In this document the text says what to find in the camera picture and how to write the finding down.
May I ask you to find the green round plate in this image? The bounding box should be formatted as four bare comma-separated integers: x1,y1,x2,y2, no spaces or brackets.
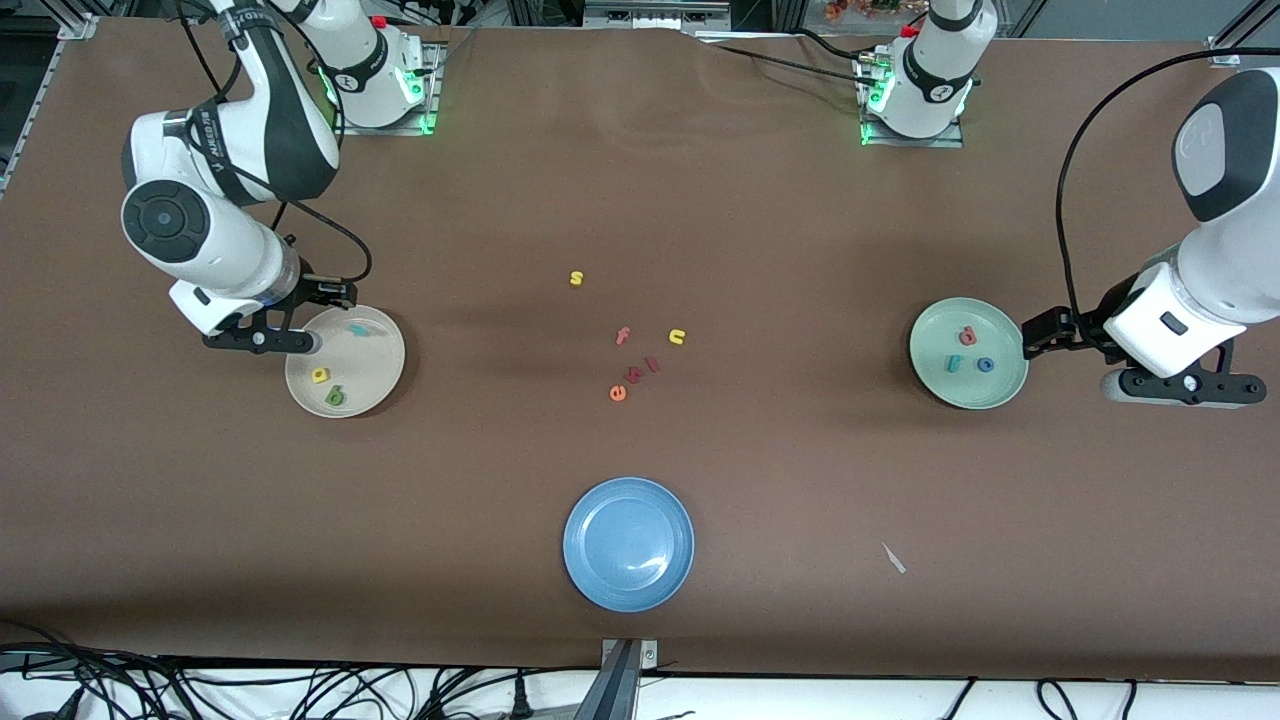
909,297,1030,410

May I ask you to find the beige round plate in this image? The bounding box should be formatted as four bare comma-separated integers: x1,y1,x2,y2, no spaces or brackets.
285,305,407,419

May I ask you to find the brown paper table cover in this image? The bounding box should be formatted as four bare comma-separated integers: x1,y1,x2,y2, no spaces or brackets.
0,15,1280,681

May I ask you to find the blue round plate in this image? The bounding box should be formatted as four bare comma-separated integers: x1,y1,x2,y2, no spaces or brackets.
563,477,695,613

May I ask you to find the grey metal box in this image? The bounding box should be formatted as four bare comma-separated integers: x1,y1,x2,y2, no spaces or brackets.
583,0,731,31

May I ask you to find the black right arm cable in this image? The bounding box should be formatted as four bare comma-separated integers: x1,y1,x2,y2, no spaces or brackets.
180,0,373,286

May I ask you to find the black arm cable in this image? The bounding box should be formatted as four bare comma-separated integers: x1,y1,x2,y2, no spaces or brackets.
180,0,373,286
1057,45,1280,341

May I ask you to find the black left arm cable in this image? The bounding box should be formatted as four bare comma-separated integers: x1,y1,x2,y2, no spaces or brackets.
1057,45,1280,341

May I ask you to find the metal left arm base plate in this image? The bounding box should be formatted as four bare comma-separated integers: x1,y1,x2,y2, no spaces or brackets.
858,55,966,149

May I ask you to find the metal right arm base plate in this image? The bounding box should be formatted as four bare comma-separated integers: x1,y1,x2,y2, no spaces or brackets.
332,40,443,136

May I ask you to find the thin black cable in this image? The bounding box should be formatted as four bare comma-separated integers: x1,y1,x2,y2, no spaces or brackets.
700,40,876,89
790,28,881,66

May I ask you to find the grey metal camera post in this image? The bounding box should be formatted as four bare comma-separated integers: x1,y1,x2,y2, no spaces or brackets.
575,637,661,720

